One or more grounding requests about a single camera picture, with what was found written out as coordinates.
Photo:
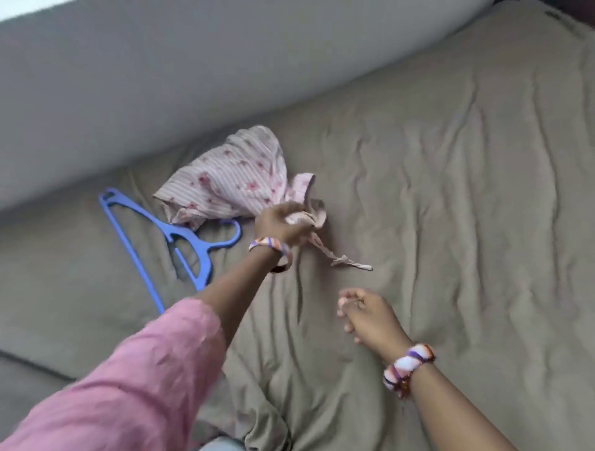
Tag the person's left hand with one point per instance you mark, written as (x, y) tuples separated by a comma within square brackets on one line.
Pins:
[(284, 225)]

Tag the person's right hand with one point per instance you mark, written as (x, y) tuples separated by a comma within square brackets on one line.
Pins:
[(372, 321)]

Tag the pink floral striped garment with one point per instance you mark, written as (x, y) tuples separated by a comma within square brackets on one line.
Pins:
[(223, 176)]

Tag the blue plastic hanger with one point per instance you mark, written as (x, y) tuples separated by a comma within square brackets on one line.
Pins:
[(186, 242)]

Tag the person's right forearm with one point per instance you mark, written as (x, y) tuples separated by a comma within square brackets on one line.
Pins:
[(455, 414)]

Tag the person's left forearm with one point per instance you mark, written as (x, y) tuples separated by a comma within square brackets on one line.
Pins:
[(232, 293)]

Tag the bed with beige sheet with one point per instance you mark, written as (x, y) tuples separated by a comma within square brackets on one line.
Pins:
[(465, 186)]

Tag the dark wooden bed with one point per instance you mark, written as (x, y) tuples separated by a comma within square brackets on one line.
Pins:
[(576, 7)]

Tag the striped orange purple bangle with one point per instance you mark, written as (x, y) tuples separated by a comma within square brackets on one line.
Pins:
[(270, 244)]

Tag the striped white purple bangle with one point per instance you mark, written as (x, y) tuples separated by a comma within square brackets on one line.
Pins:
[(409, 362)]

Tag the white trousers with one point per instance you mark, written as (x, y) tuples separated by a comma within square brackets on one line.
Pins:
[(223, 444)]

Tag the white framed window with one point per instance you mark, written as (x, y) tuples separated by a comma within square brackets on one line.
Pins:
[(28, 7)]

